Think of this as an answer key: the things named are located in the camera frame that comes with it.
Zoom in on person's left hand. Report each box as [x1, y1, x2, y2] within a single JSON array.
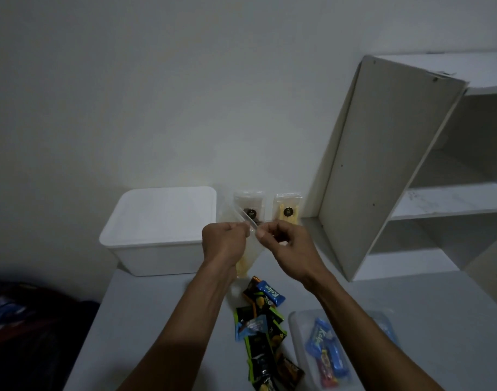
[[202, 221, 251, 270]]

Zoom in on person's right hand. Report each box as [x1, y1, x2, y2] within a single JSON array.
[[255, 219, 327, 288]]

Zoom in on clear plastic bag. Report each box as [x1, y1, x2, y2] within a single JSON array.
[[217, 194, 270, 280]]

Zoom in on person's right forearm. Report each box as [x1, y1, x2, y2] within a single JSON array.
[[303, 269, 445, 391]]

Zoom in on person's left forearm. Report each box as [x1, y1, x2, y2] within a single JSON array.
[[117, 258, 238, 391]]

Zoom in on clear pack of yellow snacks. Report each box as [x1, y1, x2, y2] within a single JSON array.
[[272, 193, 304, 228]]

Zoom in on clear pack of white snacks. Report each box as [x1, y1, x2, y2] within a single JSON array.
[[233, 191, 266, 225]]

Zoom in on white lidded storage box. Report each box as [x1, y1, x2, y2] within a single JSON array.
[[99, 186, 218, 277]]

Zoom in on pile of dark snack packets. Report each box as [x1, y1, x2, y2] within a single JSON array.
[[233, 275, 306, 391]]

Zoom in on clear plastic container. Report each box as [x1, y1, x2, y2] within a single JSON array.
[[288, 308, 401, 391]]

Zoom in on blue snack bar wrapper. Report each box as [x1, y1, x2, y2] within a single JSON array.
[[329, 347, 351, 379], [305, 318, 339, 360]]

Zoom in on white wooden shelf unit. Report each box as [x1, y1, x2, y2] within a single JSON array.
[[317, 52, 497, 282]]

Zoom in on red snack bar wrapper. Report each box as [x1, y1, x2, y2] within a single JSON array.
[[316, 349, 342, 388]]

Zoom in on dark bag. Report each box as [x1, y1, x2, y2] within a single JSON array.
[[0, 277, 101, 391]]

